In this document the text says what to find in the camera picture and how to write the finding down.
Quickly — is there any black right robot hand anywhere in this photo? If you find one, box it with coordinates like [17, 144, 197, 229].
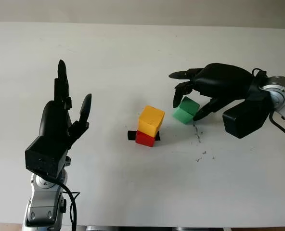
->
[168, 63, 256, 122]

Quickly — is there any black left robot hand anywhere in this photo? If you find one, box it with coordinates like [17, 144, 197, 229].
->
[38, 59, 92, 156]

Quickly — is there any green cube block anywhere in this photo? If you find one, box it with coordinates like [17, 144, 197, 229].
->
[172, 96, 200, 125]

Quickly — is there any yellow cube block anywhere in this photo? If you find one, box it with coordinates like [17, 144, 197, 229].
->
[138, 105, 165, 138]

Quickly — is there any red cube block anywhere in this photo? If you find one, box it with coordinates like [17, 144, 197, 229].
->
[135, 130, 155, 148]

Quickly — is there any black tape strip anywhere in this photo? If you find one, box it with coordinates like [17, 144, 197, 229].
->
[127, 130, 160, 141]

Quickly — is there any dark robot torso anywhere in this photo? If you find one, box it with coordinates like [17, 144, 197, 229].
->
[84, 225, 231, 231]

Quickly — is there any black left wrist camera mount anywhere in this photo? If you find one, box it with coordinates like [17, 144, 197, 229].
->
[25, 136, 70, 178]

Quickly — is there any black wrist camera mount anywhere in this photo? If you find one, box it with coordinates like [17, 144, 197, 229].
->
[25, 136, 70, 178]
[222, 100, 272, 139]

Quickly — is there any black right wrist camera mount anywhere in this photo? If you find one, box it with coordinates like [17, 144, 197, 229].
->
[222, 100, 272, 139]

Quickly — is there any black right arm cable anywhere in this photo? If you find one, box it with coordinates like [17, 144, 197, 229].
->
[252, 68, 285, 145]

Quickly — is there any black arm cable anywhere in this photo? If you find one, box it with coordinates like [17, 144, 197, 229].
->
[252, 68, 285, 145]
[43, 175, 81, 231]

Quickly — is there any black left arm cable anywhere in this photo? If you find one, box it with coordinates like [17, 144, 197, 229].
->
[43, 175, 81, 231]

